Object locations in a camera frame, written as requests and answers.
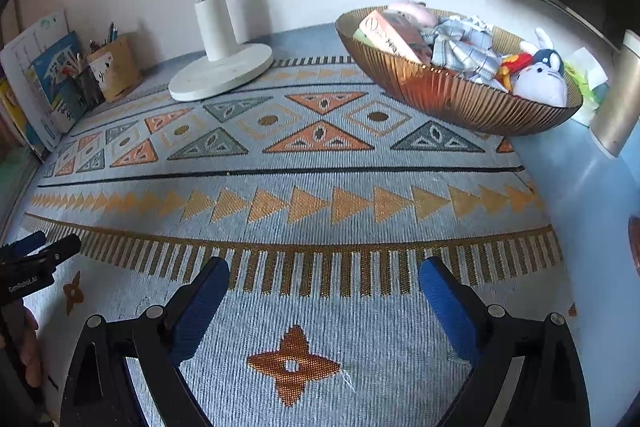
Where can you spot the white desk lamp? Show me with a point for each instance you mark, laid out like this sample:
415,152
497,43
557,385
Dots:
215,67

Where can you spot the blue checked cloth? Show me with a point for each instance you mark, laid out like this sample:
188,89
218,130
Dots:
465,47

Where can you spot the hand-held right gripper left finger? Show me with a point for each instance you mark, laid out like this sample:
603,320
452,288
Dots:
200,307

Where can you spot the cardboard pen holder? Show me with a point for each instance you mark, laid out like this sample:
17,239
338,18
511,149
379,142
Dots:
117,67

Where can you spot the white booklet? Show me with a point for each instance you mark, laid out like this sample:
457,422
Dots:
30,47

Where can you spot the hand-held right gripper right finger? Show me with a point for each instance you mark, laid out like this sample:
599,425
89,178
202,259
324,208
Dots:
450,312

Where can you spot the patterned woven table mat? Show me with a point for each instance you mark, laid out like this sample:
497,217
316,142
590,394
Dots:
320,217

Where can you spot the person's left hand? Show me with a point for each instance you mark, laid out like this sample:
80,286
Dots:
31,347

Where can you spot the white and blue plush rabbit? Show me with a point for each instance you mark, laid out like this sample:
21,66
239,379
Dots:
542,77

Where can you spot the yellow book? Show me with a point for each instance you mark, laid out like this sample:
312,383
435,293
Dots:
11,112

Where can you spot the pink plush toy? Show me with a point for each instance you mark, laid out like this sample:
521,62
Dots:
412,12

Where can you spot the brown round coaster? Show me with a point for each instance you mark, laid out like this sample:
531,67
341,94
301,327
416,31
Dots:
635,247

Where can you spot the green tissue pack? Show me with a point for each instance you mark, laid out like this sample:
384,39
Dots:
590,77

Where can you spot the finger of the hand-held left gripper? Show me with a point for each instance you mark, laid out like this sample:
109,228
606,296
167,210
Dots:
30,243
62,248

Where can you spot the red and yellow toy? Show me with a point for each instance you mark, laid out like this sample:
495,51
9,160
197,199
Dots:
515,67

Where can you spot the orange box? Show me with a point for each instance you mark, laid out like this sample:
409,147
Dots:
390,37

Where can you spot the gold thermos flask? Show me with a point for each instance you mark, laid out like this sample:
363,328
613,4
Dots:
617,107

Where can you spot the amber ribbed glass bowl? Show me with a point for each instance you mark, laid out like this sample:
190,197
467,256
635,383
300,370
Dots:
450,102

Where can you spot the dark pen holder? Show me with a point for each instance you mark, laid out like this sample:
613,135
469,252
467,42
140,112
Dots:
90,89

